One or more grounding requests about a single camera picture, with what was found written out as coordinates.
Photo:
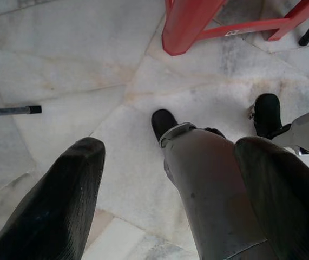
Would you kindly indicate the red plastic stool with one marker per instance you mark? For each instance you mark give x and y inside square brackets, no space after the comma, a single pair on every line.
[189,24]

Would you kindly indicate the silver metal clothes rack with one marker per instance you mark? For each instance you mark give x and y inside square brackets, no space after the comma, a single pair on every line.
[8,111]

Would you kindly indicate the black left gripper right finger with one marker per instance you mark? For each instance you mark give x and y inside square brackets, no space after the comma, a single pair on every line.
[284,205]

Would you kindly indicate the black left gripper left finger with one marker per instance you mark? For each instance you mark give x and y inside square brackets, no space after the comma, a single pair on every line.
[56,203]

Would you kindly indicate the grey robot left leg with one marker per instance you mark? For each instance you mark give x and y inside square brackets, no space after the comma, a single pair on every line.
[205,176]

